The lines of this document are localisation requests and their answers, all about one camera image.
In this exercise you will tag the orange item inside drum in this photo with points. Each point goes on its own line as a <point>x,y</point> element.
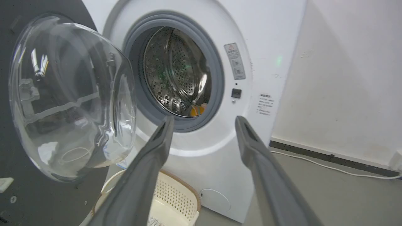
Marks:
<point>197,110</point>

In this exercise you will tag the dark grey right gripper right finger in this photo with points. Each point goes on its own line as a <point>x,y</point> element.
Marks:
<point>273,182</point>

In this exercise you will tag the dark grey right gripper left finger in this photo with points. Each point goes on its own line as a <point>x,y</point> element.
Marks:
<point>141,175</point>

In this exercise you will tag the cream perforated laundry basket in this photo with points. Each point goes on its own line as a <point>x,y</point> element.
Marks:
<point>176,197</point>

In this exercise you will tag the white front-load washing machine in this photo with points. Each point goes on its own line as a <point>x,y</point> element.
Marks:
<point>216,78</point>

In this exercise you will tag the dark washing machine door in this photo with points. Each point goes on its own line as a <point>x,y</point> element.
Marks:
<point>56,106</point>

